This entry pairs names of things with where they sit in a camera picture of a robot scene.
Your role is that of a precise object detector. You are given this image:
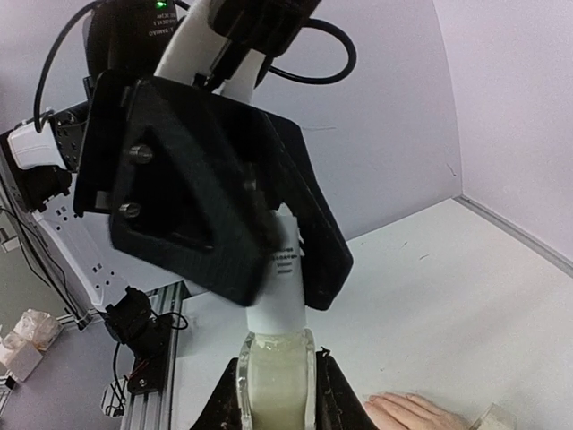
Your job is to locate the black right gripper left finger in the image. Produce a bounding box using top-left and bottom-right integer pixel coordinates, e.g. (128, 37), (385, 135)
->
(191, 357), (242, 430)

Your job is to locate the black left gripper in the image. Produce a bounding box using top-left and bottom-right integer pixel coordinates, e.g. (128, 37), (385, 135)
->
(73, 70), (279, 306)

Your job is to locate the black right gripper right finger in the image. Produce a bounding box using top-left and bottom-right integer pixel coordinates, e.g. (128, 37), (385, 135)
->
(316, 348), (376, 430)

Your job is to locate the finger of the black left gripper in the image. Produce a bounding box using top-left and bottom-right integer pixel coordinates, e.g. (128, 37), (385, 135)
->
(215, 97), (354, 311)

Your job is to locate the clear nail polish bottle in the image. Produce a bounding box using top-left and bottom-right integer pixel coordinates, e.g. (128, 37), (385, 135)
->
(235, 329), (317, 430)

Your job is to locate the white nail polish cap brush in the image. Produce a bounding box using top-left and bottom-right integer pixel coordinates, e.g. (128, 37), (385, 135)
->
(246, 203), (306, 336)

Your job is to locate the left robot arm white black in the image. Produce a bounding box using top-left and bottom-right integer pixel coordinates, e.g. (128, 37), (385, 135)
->
(1, 1), (357, 360)

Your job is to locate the mannequin hand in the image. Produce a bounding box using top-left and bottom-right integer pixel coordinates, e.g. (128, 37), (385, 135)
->
(364, 392), (470, 430)

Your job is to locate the crumpled tissue box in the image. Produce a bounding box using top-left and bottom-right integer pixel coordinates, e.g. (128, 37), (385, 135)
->
(1, 309), (64, 382)

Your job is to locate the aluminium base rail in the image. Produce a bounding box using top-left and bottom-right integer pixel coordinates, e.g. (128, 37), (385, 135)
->
(42, 281), (189, 429)

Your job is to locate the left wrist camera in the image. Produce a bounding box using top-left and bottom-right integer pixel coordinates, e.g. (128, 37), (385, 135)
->
(151, 0), (323, 108)

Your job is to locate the black left camera cable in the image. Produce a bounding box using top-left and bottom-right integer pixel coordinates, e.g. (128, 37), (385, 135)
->
(268, 17), (359, 86)

